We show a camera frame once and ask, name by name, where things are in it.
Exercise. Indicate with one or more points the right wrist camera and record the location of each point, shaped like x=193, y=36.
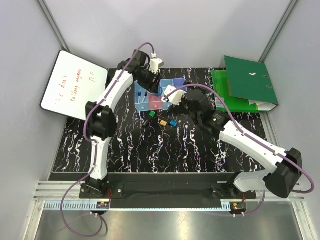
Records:
x=176, y=98

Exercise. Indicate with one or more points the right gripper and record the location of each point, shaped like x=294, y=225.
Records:
x=178, y=108

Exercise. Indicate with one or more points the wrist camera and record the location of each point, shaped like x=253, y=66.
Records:
x=176, y=98
x=155, y=65

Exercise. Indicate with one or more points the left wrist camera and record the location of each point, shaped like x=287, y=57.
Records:
x=155, y=65

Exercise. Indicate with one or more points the pink bin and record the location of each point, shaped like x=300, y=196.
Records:
x=155, y=102

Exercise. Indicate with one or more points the green capped black highlighter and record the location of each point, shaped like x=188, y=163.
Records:
x=149, y=119

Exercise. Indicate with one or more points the purple bin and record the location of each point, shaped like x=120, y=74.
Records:
x=179, y=82

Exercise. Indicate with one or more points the blue capped black marker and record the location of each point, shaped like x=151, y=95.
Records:
x=170, y=122

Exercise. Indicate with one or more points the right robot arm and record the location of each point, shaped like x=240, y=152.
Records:
x=282, y=168

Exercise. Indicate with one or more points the green plastic folder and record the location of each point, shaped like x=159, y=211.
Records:
x=235, y=105

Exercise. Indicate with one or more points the blue white marker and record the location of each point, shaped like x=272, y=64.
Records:
x=138, y=97

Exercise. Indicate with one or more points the orange eraser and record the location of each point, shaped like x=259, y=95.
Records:
x=163, y=123

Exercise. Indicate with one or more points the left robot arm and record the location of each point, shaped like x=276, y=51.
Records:
x=101, y=124

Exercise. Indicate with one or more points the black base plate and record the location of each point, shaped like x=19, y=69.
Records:
x=124, y=185

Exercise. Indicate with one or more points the green ring binder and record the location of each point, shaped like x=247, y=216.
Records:
x=250, y=81

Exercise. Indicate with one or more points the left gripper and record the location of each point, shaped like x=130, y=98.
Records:
x=151, y=86

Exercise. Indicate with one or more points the white dry-erase board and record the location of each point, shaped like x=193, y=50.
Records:
x=72, y=83

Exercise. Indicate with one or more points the light blue bin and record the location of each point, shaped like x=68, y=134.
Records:
x=140, y=107

